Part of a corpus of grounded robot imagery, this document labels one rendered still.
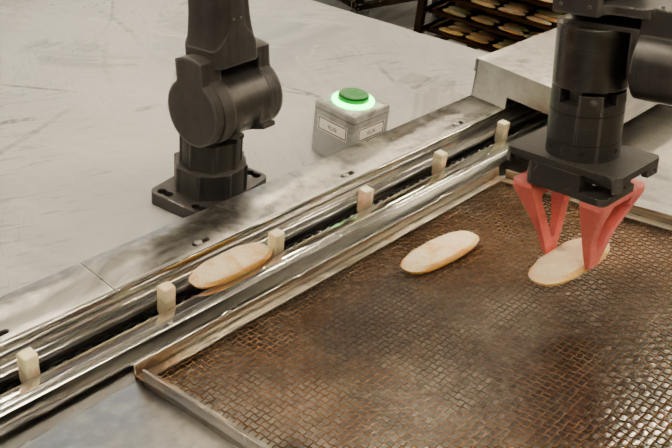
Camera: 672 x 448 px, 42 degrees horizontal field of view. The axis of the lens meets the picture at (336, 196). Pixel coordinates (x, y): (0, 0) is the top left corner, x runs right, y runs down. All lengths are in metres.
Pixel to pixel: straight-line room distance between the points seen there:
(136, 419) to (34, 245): 0.35
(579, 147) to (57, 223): 0.58
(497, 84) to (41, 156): 0.61
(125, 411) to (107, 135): 0.57
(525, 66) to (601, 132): 0.57
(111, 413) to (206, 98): 0.37
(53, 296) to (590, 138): 0.48
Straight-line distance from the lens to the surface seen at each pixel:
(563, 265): 0.74
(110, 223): 1.00
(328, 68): 1.42
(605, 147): 0.70
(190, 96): 0.94
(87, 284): 0.84
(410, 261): 0.82
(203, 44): 0.93
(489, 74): 1.26
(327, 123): 1.12
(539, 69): 1.26
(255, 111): 0.96
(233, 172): 1.00
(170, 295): 0.82
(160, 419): 0.67
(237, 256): 0.88
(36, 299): 0.83
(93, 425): 0.67
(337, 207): 0.99
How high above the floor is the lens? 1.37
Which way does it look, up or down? 31 degrees down
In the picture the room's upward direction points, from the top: 6 degrees clockwise
